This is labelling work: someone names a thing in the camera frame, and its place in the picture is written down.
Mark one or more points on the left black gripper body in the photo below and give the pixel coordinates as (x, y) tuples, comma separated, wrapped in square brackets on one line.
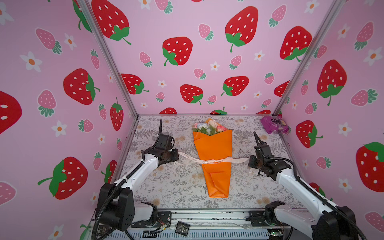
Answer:
[(171, 155)]

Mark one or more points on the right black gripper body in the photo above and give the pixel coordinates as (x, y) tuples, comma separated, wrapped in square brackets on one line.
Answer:
[(254, 163)]

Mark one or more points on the white ribbon strip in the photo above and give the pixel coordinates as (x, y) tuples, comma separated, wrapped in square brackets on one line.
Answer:
[(212, 162)]

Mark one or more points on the orange wrapping paper sheet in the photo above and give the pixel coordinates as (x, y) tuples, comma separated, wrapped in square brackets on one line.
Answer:
[(213, 142)]

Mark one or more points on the white rose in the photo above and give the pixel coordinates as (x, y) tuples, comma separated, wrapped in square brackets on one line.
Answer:
[(201, 127)]

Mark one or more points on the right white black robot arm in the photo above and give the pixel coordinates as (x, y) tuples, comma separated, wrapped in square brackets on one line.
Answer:
[(324, 220)]

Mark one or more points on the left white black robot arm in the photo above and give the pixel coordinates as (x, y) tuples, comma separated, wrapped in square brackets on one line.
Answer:
[(116, 209)]

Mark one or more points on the purple snack packet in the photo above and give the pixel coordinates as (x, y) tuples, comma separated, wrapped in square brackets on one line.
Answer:
[(274, 125)]

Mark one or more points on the black tag middle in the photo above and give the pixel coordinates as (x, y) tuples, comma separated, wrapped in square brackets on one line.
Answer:
[(182, 228)]

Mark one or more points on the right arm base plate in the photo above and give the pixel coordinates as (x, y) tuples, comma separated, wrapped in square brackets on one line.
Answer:
[(257, 219)]

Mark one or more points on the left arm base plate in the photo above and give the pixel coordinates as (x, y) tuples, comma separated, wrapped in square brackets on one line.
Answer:
[(163, 218)]

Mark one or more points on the aluminium front rail frame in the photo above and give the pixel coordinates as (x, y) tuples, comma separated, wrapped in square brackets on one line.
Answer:
[(221, 224)]

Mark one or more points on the left aluminium corner post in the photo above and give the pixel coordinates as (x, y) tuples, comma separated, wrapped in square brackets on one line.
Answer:
[(90, 17)]

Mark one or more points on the aluminium corner post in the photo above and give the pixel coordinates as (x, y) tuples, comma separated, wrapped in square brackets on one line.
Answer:
[(324, 27), (90, 17)]

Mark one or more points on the right aluminium corner post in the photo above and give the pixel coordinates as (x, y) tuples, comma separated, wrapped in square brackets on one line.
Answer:
[(324, 27)]

